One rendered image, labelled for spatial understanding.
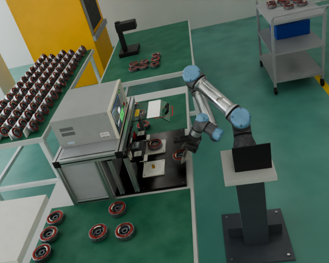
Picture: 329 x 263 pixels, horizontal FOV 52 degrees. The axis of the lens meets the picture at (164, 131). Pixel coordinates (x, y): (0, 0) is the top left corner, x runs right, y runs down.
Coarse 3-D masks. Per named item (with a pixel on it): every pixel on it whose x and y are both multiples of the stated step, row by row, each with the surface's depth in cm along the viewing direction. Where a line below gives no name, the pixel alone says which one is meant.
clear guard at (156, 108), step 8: (136, 104) 253; (144, 104) 250; (152, 104) 247; (160, 104) 244; (144, 112) 240; (152, 112) 237; (160, 112) 236; (168, 112) 242; (136, 120) 234; (168, 120) 234
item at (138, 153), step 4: (136, 152) 227; (140, 152) 226; (132, 156) 229; (136, 156) 224; (140, 156) 223; (144, 156) 228; (132, 160) 225; (136, 160) 224; (140, 160) 224; (144, 160) 225
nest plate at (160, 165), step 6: (144, 162) 239; (150, 162) 238; (156, 162) 236; (162, 162) 234; (144, 168) 234; (150, 168) 232; (156, 168) 231; (162, 168) 229; (144, 174) 228; (150, 174) 227; (156, 174) 226; (162, 174) 225
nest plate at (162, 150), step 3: (162, 141) 255; (165, 141) 255; (165, 144) 252; (147, 147) 254; (162, 147) 249; (165, 147) 249; (147, 150) 250; (150, 150) 249; (156, 150) 248; (159, 150) 247; (162, 150) 246; (165, 150) 246; (147, 153) 247; (150, 153) 246; (153, 153) 246; (156, 153) 246
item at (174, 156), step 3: (180, 150) 228; (183, 150) 228; (174, 153) 227; (177, 153) 228; (180, 153) 229; (174, 156) 225; (177, 156) 228; (180, 156) 227; (174, 159) 223; (177, 159) 222; (180, 159) 221; (177, 162) 223; (180, 162) 222
